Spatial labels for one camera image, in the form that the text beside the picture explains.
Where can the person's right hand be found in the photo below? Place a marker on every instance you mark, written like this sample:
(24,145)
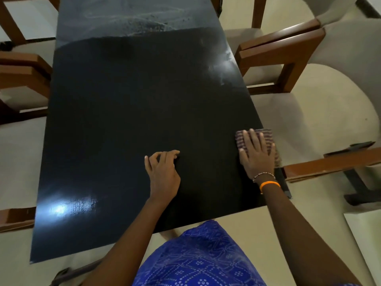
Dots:
(259,160)

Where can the person's left hand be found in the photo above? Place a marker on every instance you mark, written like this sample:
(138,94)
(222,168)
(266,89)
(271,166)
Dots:
(163,181)

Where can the checkered cleaning cloth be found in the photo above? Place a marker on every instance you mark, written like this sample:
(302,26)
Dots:
(239,139)

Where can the person's left forearm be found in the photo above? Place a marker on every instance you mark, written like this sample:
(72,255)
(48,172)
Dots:
(128,244)

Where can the person's right forearm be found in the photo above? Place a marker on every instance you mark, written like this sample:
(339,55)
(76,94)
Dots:
(306,241)

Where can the person's left foot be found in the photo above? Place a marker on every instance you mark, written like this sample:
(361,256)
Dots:
(171,235)

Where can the orange wristband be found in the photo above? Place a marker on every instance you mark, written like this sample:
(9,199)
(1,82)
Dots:
(269,184)

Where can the black table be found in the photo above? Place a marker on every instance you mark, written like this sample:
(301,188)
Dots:
(134,116)

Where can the beige wooden armchair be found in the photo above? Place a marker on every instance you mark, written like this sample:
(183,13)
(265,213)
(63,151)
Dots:
(321,110)
(20,80)
(12,23)
(279,34)

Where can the blue patterned dress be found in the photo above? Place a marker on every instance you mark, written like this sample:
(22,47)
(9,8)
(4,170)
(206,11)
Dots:
(199,259)

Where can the black metal stand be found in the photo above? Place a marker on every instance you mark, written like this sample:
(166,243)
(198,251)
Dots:
(360,184)

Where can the black suitcase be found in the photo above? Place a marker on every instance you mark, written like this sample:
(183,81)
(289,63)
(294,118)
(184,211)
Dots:
(74,272)

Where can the white flat board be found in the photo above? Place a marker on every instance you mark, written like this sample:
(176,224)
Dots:
(366,235)

